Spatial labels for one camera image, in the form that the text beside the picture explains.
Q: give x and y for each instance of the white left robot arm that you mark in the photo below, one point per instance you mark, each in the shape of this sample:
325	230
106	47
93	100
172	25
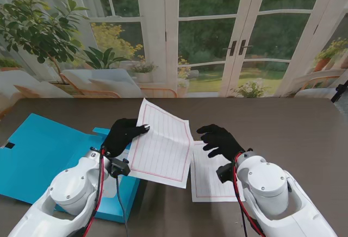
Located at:
73	190

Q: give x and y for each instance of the blue file box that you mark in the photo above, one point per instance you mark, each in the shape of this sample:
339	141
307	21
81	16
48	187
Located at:
40	152

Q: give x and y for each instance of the black velcro patch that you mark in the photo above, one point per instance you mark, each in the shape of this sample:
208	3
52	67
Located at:
9	145

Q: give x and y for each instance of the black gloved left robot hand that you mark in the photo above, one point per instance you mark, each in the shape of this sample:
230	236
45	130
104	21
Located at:
122	136

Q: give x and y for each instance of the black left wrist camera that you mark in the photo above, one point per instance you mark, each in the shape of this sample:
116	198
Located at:
119	167

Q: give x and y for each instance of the garden window backdrop banner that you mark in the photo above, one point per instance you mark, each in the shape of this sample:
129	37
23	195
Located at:
206	44

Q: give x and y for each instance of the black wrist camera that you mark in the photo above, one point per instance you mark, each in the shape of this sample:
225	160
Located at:
119	167
225	173

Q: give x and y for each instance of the black backdrop stand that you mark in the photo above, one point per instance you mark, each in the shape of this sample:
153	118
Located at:
340	91

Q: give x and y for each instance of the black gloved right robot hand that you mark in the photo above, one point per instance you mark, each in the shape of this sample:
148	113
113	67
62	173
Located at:
223	142

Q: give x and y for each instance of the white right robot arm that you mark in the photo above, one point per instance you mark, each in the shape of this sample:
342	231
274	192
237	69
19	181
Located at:
272	190

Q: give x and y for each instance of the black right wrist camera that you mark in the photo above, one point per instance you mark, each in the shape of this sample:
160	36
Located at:
225	173

